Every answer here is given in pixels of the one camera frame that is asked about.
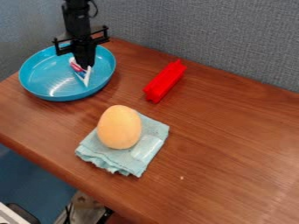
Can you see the white toothpaste tube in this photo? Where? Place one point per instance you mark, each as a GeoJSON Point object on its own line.
{"type": "Point", "coordinates": [82, 73]}

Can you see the light blue folded cloth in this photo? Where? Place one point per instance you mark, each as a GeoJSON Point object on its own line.
{"type": "Point", "coordinates": [129, 161]}

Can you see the orange egg-shaped sponge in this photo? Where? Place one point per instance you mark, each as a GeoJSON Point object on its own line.
{"type": "Point", "coordinates": [119, 127]}

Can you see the red plastic block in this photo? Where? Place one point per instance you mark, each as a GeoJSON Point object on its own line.
{"type": "Point", "coordinates": [164, 81]}

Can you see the table leg frame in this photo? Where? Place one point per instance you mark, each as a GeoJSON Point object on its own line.
{"type": "Point", "coordinates": [85, 211]}

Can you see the blue plate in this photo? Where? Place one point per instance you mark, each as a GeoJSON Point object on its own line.
{"type": "Point", "coordinates": [49, 77]}

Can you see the dark object at corner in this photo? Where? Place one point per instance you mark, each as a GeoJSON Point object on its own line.
{"type": "Point", "coordinates": [14, 214]}

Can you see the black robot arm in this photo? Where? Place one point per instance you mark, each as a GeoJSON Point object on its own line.
{"type": "Point", "coordinates": [81, 40]}

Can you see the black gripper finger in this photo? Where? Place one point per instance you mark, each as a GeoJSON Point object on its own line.
{"type": "Point", "coordinates": [85, 52]}

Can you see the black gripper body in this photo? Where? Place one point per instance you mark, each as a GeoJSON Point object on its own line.
{"type": "Point", "coordinates": [77, 16]}

